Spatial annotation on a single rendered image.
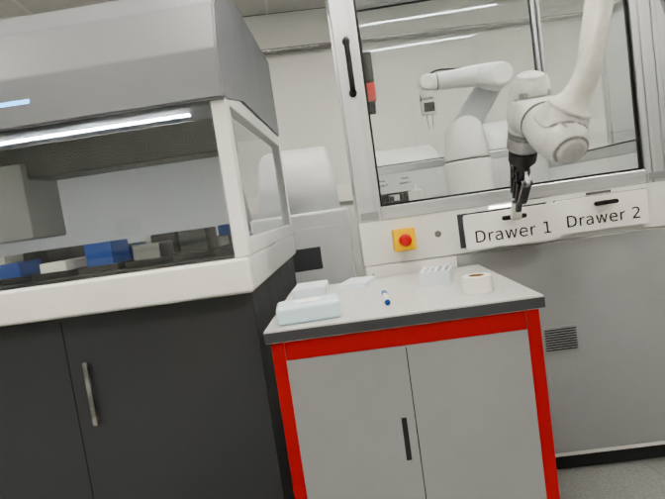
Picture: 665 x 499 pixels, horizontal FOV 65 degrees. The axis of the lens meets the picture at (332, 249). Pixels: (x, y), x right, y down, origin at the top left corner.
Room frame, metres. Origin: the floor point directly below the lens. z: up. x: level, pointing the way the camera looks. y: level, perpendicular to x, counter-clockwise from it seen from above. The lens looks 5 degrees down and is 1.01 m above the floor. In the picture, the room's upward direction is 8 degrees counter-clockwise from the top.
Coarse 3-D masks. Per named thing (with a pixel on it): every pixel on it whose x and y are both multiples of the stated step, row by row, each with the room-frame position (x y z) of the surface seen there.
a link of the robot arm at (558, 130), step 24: (600, 0) 1.16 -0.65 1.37; (600, 24) 1.16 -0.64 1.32; (600, 48) 1.16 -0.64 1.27; (576, 72) 1.18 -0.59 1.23; (600, 72) 1.16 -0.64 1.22; (552, 96) 1.22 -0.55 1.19; (576, 96) 1.17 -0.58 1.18; (528, 120) 1.27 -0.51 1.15; (552, 120) 1.19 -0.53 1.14; (576, 120) 1.17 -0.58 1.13; (552, 144) 1.18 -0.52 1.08; (576, 144) 1.16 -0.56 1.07
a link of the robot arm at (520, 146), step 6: (510, 138) 1.40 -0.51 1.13; (516, 138) 1.38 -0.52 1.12; (522, 138) 1.37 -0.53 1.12; (510, 144) 1.41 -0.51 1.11; (516, 144) 1.39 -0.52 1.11; (522, 144) 1.38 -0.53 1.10; (528, 144) 1.38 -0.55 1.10; (510, 150) 1.42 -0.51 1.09; (516, 150) 1.40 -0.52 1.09; (522, 150) 1.39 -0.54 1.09; (528, 150) 1.39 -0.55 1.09; (534, 150) 1.39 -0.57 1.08
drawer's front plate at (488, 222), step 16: (528, 208) 1.61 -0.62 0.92; (544, 208) 1.61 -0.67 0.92; (464, 224) 1.62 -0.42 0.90; (480, 224) 1.62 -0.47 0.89; (496, 224) 1.62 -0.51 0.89; (512, 224) 1.61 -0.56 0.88; (528, 224) 1.61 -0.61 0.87; (544, 224) 1.61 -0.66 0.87; (480, 240) 1.62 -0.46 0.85; (496, 240) 1.62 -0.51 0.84; (512, 240) 1.61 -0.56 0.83; (528, 240) 1.61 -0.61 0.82
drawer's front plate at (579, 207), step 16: (624, 192) 1.68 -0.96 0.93; (640, 192) 1.67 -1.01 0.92; (560, 208) 1.69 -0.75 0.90; (576, 208) 1.68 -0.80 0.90; (592, 208) 1.68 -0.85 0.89; (608, 208) 1.68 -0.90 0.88; (624, 208) 1.68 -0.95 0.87; (640, 208) 1.67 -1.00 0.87; (560, 224) 1.69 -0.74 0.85; (576, 224) 1.68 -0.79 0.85; (592, 224) 1.68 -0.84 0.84; (608, 224) 1.68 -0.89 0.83; (624, 224) 1.68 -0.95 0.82
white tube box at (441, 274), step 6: (444, 264) 1.53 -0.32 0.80; (450, 264) 1.52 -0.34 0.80; (426, 270) 1.48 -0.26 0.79; (432, 270) 1.46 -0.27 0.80; (438, 270) 1.45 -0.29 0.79; (444, 270) 1.41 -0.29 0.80; (450, 270) 1.45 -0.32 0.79; (420, 276) 1.43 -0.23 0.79; (426, 276) 1.42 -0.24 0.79; (432, 276) 1.42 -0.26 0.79; (438, 276) 1.41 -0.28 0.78; (444, 276) 1.41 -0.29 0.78; (450, 276) 1.43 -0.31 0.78; (420, 282) 1.43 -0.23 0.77; (426, 282) 1.43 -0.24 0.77; (432, 282) 1.42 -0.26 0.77; (438, 282) 1.41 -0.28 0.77; (444, 282) 1.41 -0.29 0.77; (450, 282) 1.41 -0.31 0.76
